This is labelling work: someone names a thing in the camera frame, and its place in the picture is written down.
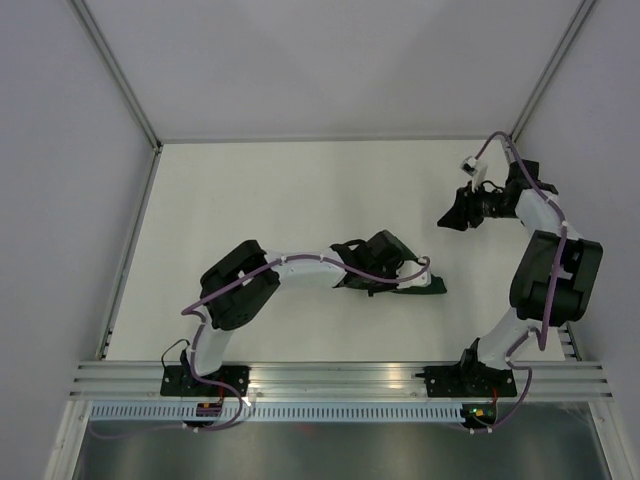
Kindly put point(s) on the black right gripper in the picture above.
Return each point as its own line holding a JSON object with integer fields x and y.
{"x": 463, "y": 209}

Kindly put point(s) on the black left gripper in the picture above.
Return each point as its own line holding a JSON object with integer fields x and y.
{"x": 393, "y": 265}

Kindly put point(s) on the green cloth napkin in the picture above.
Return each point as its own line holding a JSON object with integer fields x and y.
{"x": 437, "y": 287}

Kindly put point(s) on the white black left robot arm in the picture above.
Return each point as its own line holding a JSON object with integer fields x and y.
{"x": 240, "y": 285}

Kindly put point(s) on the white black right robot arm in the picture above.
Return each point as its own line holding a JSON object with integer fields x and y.
{"x": 552, "y": 284}

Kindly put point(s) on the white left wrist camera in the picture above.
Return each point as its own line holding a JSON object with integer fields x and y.
{"x": 414, "y": 275}

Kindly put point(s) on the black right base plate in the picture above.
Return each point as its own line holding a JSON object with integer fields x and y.
{"x": 452, "y": 381}

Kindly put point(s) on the white slotted cable duct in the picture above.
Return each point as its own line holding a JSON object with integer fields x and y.
{"x": 281, "y": 411}

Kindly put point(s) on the aluminium frame rail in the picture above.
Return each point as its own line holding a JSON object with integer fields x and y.
{"x": 539, "y": 382}

